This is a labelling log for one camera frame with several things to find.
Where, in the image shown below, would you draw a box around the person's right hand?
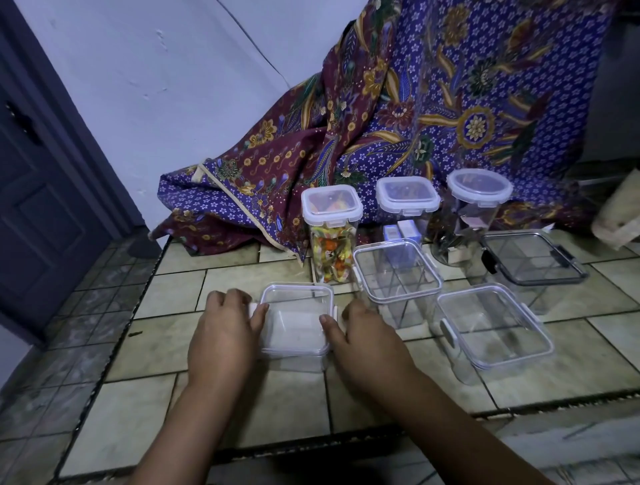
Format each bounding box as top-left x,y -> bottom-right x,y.
319,299 -> 422,396

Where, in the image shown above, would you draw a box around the person's left hand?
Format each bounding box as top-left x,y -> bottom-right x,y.
187,289 -> 270,390

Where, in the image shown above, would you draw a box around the small clear square container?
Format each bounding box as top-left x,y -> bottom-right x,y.
249,283 -> 340,373

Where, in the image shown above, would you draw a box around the person's left forearm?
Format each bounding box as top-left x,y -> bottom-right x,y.
129,372 -> 253,485

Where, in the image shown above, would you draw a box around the person's right forearm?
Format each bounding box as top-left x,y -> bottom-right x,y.
372,371 -> 557,485

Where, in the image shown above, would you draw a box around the empty tall clear square container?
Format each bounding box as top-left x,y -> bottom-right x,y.
352,239 -> 444,330

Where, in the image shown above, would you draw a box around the tall container with colourful snacks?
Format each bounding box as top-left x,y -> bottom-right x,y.
301,184 -> 364,284

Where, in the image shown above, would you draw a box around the tall square container white lid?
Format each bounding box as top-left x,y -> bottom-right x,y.
375,176 -> 441,250

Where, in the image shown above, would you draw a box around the wide clear container white clips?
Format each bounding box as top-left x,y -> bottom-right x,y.
436,283 -> 555,385

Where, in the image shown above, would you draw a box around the tall round container white lid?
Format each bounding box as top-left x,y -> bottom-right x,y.
431,168 -> 514,267

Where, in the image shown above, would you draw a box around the clear container dark clips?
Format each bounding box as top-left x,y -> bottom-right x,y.
480,229 -> 590,315

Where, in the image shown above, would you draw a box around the purple floral batik cloth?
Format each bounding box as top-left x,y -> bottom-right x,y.
148,0 -> 618,263

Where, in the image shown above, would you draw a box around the dark blue door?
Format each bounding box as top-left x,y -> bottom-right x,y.
0,30 -> 151,345

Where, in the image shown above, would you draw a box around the beige bag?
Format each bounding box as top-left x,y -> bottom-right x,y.
591,169 -> 640,250

